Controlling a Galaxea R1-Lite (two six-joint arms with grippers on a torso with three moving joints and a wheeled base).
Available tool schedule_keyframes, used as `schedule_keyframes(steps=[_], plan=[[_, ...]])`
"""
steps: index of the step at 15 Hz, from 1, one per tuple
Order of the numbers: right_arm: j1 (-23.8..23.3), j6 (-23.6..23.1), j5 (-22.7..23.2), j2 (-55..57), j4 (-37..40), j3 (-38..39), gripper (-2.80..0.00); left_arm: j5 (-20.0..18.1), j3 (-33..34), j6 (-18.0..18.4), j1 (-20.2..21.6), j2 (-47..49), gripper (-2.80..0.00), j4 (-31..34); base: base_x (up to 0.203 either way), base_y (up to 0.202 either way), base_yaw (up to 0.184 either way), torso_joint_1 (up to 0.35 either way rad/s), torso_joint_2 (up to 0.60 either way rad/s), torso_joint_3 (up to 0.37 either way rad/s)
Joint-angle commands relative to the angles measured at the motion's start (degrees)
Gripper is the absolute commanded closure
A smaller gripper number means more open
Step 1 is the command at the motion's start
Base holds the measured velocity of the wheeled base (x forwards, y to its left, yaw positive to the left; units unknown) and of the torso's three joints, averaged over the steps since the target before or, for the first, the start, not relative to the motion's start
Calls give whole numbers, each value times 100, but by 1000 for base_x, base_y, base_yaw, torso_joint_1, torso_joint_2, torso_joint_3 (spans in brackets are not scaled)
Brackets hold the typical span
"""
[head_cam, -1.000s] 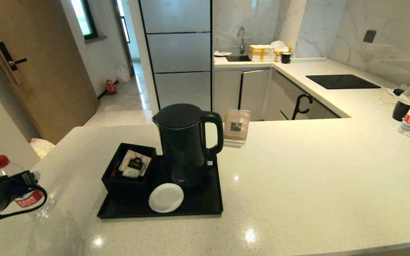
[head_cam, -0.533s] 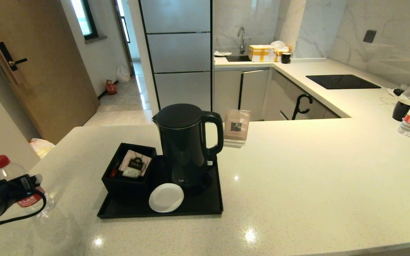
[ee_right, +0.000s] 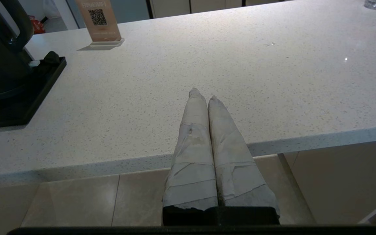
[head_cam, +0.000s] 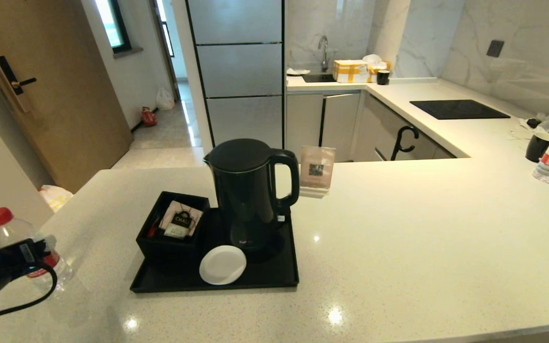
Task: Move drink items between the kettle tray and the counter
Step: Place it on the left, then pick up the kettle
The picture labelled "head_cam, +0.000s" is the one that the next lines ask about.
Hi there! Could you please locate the black electric kettle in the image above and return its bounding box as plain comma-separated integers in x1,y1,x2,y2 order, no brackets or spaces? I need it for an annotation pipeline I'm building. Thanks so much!
203,139,300,253

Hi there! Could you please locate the beige tea bag sachet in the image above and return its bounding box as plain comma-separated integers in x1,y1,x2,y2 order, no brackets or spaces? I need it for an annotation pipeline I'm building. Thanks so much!
159,201,203,239

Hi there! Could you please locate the white and yellow plastic bag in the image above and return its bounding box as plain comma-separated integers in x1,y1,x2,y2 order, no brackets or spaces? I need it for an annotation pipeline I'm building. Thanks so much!
39,185,73,213

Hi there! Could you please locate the black divided organizer box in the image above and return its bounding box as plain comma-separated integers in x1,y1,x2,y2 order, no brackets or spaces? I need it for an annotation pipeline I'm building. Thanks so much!
136,191,211,268

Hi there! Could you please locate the brown wooden door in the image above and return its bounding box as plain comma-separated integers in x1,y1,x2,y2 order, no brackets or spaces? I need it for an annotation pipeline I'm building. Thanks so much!
0,0,133,193

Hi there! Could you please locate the black and gold door lock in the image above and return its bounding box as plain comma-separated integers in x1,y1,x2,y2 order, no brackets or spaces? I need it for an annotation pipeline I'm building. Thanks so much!
0,56,37,113

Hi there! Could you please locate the white round paper coaster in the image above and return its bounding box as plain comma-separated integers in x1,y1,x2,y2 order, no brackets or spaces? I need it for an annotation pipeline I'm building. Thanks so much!
199,245,247,285

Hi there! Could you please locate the black rectangular serving tray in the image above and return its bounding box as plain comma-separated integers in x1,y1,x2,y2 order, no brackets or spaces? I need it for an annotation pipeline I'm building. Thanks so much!
130,206,300,293

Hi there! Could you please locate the black framed window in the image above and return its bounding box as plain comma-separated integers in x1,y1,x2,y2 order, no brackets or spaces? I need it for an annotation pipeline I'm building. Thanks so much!
95,0,132,54

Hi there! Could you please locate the silver refrigerator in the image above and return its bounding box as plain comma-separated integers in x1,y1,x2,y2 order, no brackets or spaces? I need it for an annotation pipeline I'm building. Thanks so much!
186,0,285,154

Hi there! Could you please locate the acrylic QR code sign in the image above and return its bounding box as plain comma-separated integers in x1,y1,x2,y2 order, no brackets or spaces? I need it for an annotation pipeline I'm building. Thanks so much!
299,145,336,198

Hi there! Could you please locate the white cabinet door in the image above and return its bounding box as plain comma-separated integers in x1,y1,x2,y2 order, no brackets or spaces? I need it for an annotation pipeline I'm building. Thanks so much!
286,93,325,162
322,93,362,162

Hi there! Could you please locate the chrome kitchen faucet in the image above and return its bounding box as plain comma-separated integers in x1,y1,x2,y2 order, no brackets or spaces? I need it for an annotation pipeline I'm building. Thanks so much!
318,36,330,72

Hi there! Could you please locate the large yellow-taped cardboard box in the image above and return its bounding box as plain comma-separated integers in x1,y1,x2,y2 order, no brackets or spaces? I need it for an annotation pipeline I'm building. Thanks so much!
333,60,369,83

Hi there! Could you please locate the small yellow-taped cardboard box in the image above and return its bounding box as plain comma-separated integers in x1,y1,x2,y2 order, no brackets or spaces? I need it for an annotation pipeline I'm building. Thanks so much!
367,62,392,82

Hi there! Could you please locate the black induction cooktop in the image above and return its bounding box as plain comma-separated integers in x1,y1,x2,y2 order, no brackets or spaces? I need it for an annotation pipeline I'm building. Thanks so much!
409,100,511,120

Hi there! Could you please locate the black mug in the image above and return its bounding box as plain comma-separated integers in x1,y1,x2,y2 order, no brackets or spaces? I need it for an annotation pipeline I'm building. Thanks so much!
525,133,549,163

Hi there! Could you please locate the crumpled clear plastic packaging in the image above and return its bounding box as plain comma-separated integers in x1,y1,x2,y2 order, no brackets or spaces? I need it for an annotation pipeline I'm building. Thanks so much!
520,113,549,134

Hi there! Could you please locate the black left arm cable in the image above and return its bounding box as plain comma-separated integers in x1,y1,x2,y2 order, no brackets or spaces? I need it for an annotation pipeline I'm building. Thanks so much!
0,261,59,325

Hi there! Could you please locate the black curved cane handle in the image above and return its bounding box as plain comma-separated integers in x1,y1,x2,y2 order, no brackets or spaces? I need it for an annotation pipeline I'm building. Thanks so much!
391,126,419,161

